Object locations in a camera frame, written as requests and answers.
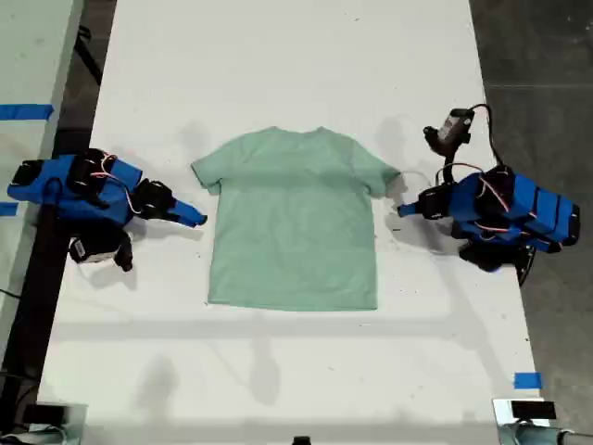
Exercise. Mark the square blue tape piece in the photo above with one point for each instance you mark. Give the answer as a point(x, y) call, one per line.
point(528, 380)

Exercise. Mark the silver metal bracket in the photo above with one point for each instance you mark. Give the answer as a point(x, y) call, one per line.
point(502, 412)
point(76, 424)

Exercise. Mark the long blue tape strip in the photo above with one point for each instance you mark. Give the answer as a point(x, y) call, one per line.
point(25, 112)

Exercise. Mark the small black object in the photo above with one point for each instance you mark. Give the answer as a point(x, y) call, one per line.
point(301, 441)

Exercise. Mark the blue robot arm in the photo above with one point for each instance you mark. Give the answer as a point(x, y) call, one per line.
point(28, 187)
point(523, 194)

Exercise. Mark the pale green T-shirt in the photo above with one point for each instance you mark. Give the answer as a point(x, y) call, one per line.
point(292, 222)

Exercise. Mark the short blue tape strip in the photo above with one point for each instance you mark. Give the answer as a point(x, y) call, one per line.
point(8, 209)

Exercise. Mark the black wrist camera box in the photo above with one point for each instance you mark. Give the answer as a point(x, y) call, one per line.
point(451, 127)
point(92, 248)

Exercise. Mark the black stand leg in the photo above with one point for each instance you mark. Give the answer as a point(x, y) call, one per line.
point(85, 46)

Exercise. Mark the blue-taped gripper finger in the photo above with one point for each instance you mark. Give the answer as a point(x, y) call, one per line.
point(180, 221)
point(410, 209)
point(187, 209)

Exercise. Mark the small black box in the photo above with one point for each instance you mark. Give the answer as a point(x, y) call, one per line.
point(533, 409)
point(46, 413)

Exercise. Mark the black camera stalk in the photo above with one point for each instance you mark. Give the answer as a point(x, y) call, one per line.
point(448, 160)

